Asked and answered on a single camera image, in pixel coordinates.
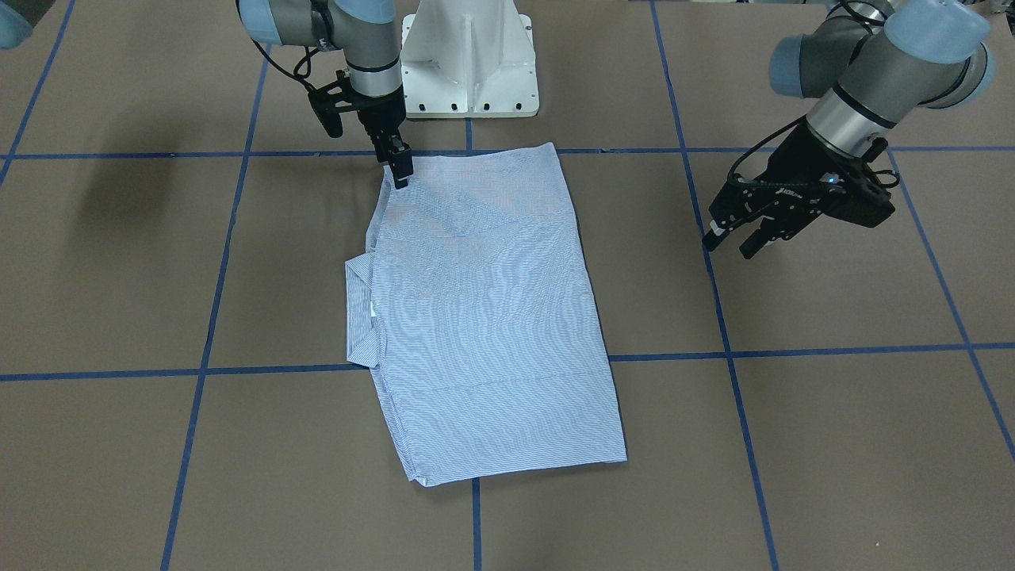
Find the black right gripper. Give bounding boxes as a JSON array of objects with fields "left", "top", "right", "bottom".
[{"left": 308, "top": 70, "right": 414, "bottom": 189}]

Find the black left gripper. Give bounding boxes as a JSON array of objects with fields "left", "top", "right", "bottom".
[{"left": 701, "top": 117, "right": 895, "bottom": 260}]

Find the light blue striped shirt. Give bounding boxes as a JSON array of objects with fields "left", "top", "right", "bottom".
[{"left": 345, "top": 142, "right": 627, "bottom": 487}]

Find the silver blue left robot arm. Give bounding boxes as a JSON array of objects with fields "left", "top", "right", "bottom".
[{"left": 701, "top": 1, "right": 996, "bottom": 258}]

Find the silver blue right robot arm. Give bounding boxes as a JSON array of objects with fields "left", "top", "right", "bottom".
[{"left": 235, "top": 1, "right": 413, "bottom": 188}]

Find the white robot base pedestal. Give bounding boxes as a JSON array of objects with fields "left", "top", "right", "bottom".
[{"left": 401, "top": 1, "right": 541, "bottom": 121}]

